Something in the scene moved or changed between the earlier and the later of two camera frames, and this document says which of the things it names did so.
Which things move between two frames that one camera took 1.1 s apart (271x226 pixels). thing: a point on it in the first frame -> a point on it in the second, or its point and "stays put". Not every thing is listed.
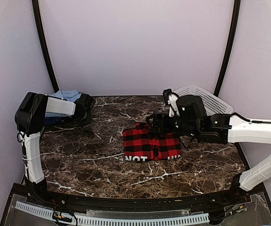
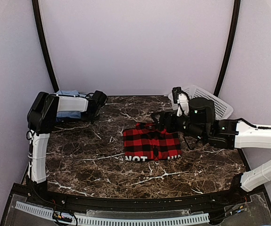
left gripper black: x=88 y=120 -> x=95 y=118
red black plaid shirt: x=139 y=145 stays put
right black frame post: x=236 y=12 stays put
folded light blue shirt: x=70 y=95 stays put
